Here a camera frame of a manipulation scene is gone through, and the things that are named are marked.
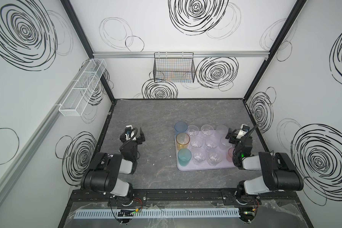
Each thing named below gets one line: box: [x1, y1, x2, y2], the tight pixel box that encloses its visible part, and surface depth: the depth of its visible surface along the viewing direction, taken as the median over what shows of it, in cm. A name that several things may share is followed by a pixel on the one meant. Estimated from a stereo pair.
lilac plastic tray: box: [174, 130, 236, 171], surface depth 86 cm
